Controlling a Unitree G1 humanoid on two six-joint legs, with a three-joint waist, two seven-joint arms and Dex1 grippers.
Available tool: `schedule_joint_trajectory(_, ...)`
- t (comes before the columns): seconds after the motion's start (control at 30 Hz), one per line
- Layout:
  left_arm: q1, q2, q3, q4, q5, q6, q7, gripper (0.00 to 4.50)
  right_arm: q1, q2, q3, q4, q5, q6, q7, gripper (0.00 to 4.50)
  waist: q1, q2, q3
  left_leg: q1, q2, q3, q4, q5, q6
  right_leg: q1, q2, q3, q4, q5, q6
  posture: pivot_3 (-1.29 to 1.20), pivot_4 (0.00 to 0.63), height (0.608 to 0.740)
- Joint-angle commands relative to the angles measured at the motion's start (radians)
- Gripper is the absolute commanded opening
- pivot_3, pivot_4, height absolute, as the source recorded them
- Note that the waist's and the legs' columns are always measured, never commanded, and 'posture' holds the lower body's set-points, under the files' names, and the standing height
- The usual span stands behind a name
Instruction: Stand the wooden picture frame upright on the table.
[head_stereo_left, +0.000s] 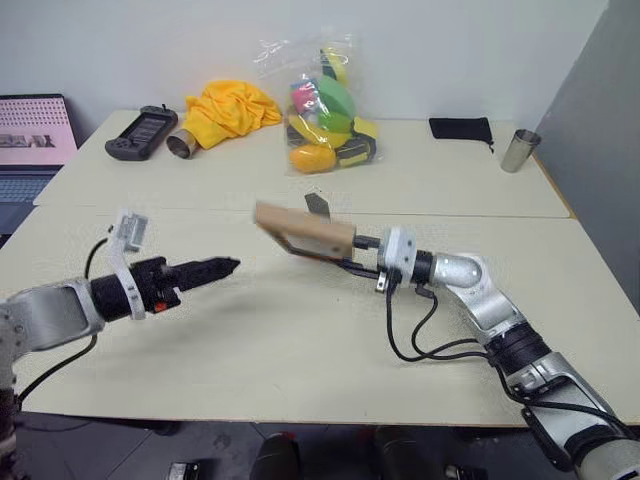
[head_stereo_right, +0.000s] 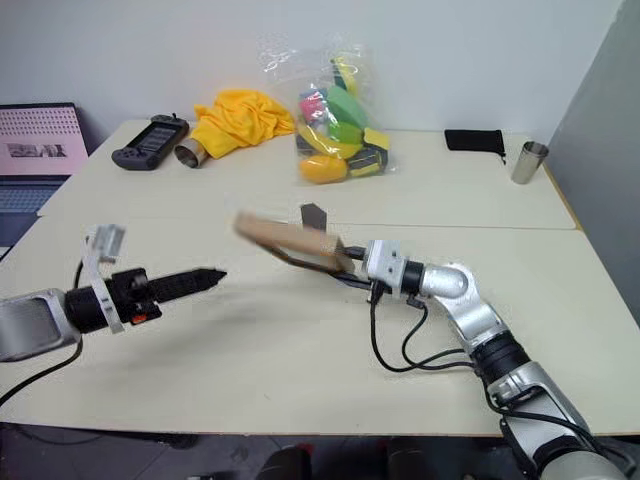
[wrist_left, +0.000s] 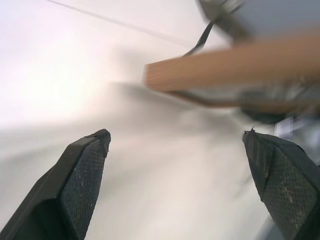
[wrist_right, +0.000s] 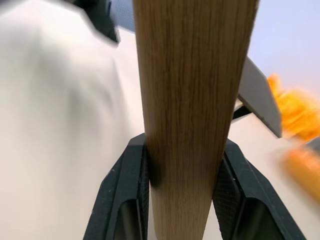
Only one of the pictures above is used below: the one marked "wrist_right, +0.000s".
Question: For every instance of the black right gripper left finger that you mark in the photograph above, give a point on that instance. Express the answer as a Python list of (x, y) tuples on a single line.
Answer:
[(125, 190)]

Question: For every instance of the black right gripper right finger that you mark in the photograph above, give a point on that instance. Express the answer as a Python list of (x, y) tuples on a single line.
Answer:
[(240, 200)]

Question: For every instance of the wooden stick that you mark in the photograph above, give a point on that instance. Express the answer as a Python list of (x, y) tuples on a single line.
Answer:
[(185, 100)]

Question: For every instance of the black angular object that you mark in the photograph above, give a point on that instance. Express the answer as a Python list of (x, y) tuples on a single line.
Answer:
[(106, 22)]

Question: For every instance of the orange ruffled object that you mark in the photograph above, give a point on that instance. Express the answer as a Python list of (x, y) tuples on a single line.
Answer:
[(297, 110)]

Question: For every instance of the orange cylindrical object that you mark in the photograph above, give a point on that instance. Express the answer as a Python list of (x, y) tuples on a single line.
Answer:
[(303, 172)]

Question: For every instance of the white smooth object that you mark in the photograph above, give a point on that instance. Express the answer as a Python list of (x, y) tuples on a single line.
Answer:
[(50, 82)]

